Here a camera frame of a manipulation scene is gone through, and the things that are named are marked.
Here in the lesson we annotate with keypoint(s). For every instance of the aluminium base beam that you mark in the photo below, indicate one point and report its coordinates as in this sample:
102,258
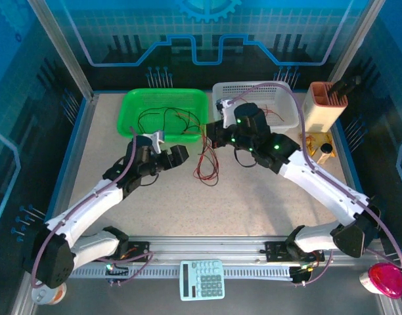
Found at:
204,244

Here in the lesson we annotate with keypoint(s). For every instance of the small bottle with black cap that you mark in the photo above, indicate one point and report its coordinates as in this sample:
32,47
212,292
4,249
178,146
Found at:
322,155

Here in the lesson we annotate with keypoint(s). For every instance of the aluminium frame post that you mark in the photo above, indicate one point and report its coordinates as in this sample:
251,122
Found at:
65,49
360,33

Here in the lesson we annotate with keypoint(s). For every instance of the white orange can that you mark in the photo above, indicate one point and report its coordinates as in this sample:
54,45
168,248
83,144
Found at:
53,297

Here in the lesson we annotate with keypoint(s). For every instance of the beige holder with pink top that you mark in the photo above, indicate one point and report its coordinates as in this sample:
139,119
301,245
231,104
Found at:
319,118

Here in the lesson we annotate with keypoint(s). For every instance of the cup with pink lid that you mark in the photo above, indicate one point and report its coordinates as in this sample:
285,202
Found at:
385,279

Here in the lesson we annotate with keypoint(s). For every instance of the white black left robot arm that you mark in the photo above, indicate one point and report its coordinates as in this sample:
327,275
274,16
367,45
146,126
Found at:
86,206

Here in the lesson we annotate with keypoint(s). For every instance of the green plastic basket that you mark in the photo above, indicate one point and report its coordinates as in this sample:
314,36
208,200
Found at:
132,108

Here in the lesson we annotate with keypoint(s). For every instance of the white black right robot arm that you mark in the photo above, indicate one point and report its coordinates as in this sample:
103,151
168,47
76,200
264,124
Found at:
319,187

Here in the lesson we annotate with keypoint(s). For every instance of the blue grey table side rail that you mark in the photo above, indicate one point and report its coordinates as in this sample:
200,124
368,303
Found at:
74,154
346,154

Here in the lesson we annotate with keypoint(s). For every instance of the light blue calculator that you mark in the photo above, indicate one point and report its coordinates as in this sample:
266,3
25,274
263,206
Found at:
201,282

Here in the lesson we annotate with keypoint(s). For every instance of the white plastic basket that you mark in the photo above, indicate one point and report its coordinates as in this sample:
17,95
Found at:
276,95

